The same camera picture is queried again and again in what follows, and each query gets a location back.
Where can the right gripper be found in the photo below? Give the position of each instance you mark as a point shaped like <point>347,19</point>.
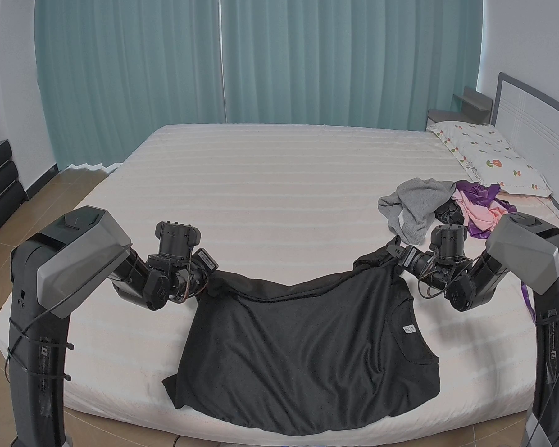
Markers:
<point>412,260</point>

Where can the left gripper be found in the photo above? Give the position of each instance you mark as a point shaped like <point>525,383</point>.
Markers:
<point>204,264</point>

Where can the black T-shirt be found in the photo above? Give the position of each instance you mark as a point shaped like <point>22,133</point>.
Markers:
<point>303,342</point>

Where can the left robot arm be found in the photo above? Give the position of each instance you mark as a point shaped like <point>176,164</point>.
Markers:
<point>81,242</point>

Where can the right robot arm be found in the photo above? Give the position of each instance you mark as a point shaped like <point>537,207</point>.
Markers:
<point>524,249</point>

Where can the pile of clothes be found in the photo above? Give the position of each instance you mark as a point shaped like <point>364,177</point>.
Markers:
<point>477,212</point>

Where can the bed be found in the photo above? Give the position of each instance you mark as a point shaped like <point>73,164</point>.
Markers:
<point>270,189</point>

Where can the grey garment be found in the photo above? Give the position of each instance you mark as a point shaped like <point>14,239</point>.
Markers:
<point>417,203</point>

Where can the white printed pillow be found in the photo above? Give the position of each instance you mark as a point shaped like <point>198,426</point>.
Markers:
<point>489,156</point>

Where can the grey bedside table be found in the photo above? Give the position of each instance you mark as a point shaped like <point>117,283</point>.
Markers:
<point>473,105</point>

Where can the blue-green curtain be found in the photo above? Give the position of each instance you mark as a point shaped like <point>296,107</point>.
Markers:
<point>130,63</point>
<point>344,44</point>

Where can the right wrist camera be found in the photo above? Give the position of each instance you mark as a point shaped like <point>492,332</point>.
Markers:
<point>394,250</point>

